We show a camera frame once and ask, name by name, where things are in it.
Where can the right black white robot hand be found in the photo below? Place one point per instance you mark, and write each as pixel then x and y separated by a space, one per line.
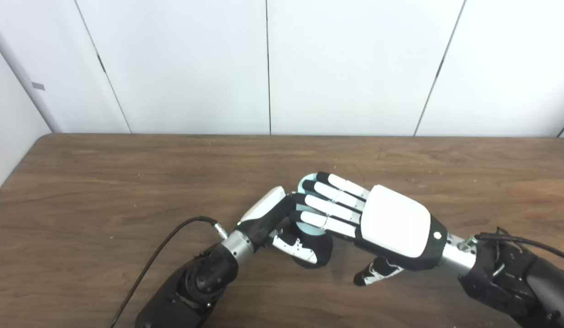
pixel 395 223

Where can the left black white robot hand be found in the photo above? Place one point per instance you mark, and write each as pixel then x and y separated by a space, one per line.
pixel 263 214

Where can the light blue cylinder cup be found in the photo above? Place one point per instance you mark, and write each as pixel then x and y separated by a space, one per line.
pixel 314 230

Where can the black funnel-shaped nozzle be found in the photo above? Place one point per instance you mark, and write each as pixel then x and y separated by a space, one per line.
pixel 320 253

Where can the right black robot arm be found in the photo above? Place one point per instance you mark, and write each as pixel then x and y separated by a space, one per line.
pixel 514 282

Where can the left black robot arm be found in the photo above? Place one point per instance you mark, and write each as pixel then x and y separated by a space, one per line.
pixel 190 282

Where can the small grey wall tag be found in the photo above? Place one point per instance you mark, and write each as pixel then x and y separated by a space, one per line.
pixel 38 86

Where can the white corner wall post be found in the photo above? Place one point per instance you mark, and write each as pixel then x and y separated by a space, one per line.
pixel 26 82

